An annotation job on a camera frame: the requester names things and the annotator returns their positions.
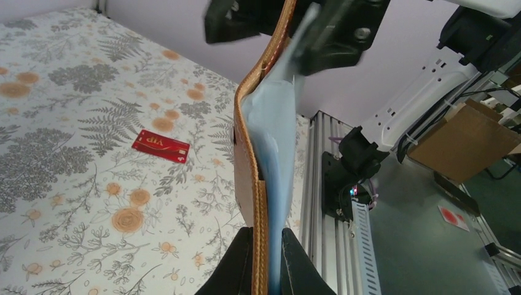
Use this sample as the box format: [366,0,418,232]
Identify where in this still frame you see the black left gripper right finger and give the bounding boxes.
[281,228,336,295]

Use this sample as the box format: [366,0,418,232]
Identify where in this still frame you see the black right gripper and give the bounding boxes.
[203,1,389,76]

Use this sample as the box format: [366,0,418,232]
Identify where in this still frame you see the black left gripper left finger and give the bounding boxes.
[195,227,253,295]

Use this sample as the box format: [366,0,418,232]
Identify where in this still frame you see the brown leather card holder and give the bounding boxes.
[233,11,317,294]

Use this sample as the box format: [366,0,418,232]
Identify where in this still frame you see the dark red credit card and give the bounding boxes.
[131,130,190,163]

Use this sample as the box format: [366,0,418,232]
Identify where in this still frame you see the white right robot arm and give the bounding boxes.
[204,1,520,227]

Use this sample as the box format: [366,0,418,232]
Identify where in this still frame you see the pink card on floor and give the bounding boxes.
[438,205,470,232]

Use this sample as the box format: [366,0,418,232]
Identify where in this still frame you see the brown cardboard box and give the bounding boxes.
[407,100,520,184]

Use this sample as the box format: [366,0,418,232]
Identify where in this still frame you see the aluminium mounting rail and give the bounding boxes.
[300,111,362,294]

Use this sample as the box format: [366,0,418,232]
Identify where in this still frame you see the blue slotted cable duct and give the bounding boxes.
[351,201,382,295]

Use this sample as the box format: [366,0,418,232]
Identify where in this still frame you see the left aluminium corner post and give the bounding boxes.
[95,0,108,16]

